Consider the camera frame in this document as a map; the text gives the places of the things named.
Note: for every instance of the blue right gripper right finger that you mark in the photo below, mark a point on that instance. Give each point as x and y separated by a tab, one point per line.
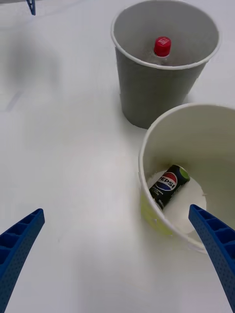
218	249

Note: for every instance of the grey plastic waste bin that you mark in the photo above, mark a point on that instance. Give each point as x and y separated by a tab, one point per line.
151	97

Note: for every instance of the red-capped plastic bottle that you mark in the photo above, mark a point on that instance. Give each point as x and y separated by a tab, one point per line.
162	46

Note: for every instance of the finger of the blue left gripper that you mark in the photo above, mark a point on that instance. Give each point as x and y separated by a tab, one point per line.
31	6

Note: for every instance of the black drink can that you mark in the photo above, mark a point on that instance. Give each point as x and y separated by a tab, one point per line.
169	188

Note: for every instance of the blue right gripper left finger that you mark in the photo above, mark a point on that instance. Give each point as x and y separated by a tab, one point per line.
17	256

